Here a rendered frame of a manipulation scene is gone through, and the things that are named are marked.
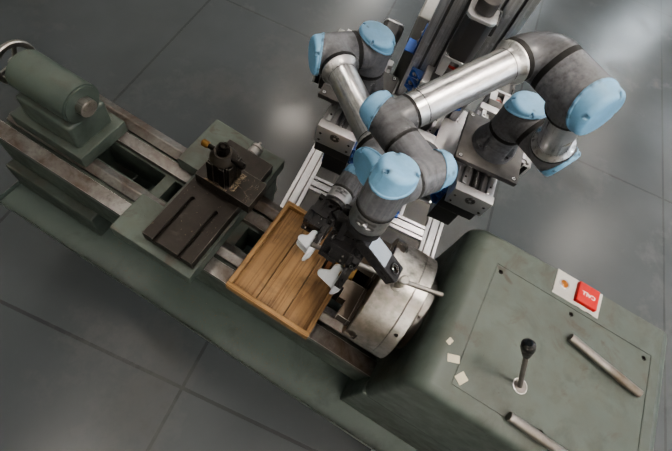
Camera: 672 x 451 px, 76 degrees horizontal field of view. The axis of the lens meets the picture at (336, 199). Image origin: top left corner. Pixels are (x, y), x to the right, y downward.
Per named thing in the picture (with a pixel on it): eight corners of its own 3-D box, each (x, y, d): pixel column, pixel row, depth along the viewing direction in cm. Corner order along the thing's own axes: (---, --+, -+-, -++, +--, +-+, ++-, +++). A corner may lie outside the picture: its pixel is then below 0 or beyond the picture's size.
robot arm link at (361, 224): (400, 206, 80) (384, 234, 74) (390, 220, 83) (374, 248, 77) (365, 185, 81) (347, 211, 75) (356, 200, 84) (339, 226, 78)
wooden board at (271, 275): (359, 249, 152) (362, 245, 149) (305, 339, 134) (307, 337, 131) (287, 205, 155) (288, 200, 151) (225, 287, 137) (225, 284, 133)
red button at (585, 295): (595, 294, 118) (601, 292, 116) (591, 313, 115) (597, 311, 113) (575, 282, 118) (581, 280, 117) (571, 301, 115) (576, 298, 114)
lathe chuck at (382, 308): (408, 265, 143) (439, 242, 114) (360, 351, 133) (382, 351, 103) (384, 250, 144) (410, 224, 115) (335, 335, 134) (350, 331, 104)
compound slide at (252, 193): (266, 191, 144) (267, 184, 139) (248, 214, 139) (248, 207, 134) (215, 160, 145) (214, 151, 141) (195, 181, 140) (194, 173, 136)
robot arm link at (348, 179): (364, 183, 146) (371, 169, 139) (349, 206, 140) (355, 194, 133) (344, 171, 147) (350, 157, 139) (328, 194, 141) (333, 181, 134)
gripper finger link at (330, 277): (312, 281, 94) (329, 251, 89) (335, 295, 93) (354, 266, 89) (306, 289, 91) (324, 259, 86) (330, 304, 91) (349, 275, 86)
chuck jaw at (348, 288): (377, 296, 120) (358, 332, 113) (372, 301, 124) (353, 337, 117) (343, 274, 121) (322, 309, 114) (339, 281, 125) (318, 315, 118)
